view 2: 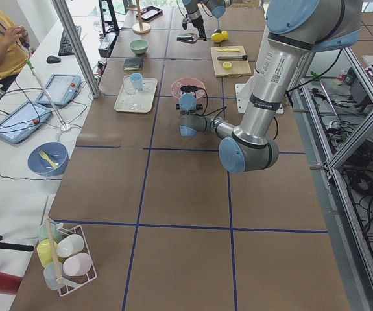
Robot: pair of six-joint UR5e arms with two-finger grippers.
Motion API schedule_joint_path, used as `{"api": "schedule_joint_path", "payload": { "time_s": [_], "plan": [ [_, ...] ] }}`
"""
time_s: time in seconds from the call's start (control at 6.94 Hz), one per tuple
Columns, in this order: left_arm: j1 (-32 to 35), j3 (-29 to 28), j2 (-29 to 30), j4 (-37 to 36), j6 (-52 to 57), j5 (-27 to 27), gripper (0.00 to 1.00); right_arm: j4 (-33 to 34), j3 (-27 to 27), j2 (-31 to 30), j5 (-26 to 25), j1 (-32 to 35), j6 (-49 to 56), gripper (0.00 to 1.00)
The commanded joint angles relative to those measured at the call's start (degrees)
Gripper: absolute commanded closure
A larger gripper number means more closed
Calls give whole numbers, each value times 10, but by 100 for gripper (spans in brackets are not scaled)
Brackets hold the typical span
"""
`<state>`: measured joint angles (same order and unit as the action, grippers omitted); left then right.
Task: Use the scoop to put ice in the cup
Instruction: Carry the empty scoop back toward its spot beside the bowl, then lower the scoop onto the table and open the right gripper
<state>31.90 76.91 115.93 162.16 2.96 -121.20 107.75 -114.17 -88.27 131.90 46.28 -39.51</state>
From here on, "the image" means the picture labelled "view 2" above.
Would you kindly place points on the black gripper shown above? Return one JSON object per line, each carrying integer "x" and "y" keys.
{"x": 195, "y": 18}
{"x": 199, "y": 106}

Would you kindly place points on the metal ice scoop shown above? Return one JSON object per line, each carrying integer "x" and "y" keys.
{"x": 190, "y": 38}

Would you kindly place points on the pink bowl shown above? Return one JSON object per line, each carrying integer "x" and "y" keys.
{"x": 177, "y": 84}

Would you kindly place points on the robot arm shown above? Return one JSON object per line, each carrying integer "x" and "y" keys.
{"x": 216, "y": 7}
{"x": 294, "y": 28}

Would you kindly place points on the small blue cup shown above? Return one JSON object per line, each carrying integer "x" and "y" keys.
{"x": 137, "y": 81}

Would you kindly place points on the yellow lemon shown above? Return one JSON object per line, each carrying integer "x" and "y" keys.
{"x": 217, "y": 37}
{"x": 225, "y": 35}

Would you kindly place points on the yellow plastic knife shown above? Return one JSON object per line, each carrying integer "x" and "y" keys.
{"x": 228, "y": 50}

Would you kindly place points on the white serving tray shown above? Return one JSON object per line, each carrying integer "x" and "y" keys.
{"x": 139, "y": 102}

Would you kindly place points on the wooden cutting board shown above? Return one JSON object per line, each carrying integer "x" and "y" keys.
{"x": 240, "y": 68}

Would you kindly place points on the clear wine glass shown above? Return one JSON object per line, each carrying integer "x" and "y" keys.
{"x": 130, "y": 91}

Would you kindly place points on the wooden paper towel stand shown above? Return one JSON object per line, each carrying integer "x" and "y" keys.
{"x": 140, "y": 27}

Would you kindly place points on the grey yellow cloth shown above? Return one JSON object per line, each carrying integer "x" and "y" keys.
{"x": 133, "y": 64}

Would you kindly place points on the green bowl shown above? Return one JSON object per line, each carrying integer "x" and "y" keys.
{"x": 139, "y": 46}

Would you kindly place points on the blue teach pendant far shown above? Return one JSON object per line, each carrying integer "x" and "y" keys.
{"x": 63, "y": 88}

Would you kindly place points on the blue teach pendant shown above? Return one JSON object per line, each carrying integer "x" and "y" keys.
{"x": 23, "y": 121}
{"x": 63, "y": 88}

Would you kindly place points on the black keyboard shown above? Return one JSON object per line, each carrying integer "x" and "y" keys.
{"x": 65, "y": 47}

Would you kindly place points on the black computer mouse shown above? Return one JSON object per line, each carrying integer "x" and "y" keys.
{"x": 53, "y": 59}

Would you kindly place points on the large blue bowl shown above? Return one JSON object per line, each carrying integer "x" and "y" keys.
{"x": 57, "y": 152}

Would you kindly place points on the yellow plastic fork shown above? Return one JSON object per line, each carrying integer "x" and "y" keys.
{"x": 46, "y": 157}

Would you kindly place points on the blue teach pendant near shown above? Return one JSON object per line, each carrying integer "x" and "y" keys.
{"x": 23, "y": 121}

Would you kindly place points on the aluminium frame post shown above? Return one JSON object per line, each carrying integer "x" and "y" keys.
{"x": 66, "y": 20}

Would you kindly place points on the white wire cup rack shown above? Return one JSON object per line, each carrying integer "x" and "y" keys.
{"x": 65, "y": 257}

